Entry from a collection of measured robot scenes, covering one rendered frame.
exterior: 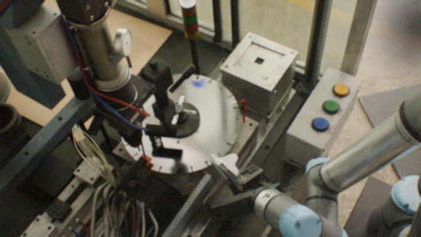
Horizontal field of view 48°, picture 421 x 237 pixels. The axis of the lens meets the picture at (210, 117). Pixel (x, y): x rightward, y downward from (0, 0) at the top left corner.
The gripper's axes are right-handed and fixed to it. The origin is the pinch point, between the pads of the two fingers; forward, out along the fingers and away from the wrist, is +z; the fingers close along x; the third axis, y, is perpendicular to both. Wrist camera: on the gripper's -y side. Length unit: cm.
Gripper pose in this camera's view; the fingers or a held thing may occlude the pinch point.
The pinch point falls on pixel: (218, 179)
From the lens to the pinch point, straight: 125.5
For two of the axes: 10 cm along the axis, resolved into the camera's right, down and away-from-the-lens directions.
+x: -3.7, -8.4, -4.0
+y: 8.1, -5.0, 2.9
